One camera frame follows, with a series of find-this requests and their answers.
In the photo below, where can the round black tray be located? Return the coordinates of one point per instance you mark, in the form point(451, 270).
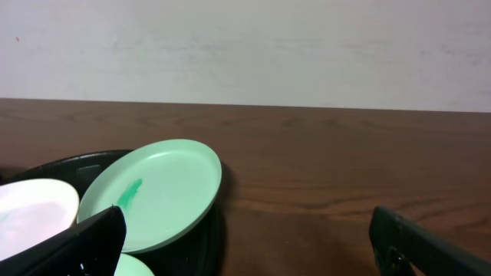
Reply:
point(198, 252)

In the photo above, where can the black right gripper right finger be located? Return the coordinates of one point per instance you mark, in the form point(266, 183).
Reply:
point(401, 246)

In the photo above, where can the white plate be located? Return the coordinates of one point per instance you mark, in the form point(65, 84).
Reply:
point(33, 211)

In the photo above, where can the mint green plate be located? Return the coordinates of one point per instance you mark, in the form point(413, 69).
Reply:
point(164, 189)
point(130, 266)

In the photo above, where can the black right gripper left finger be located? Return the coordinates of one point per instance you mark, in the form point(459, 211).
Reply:
point(91, 247)

